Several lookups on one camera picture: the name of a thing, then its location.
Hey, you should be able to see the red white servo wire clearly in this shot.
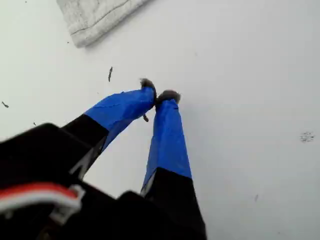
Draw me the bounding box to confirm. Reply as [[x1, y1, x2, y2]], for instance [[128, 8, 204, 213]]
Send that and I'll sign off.
[[0, 183, 85, 218]]

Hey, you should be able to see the grey printed t-shirt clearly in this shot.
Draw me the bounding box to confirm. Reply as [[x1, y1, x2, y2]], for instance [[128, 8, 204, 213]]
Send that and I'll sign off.
[[56, 0, 151, 49]]

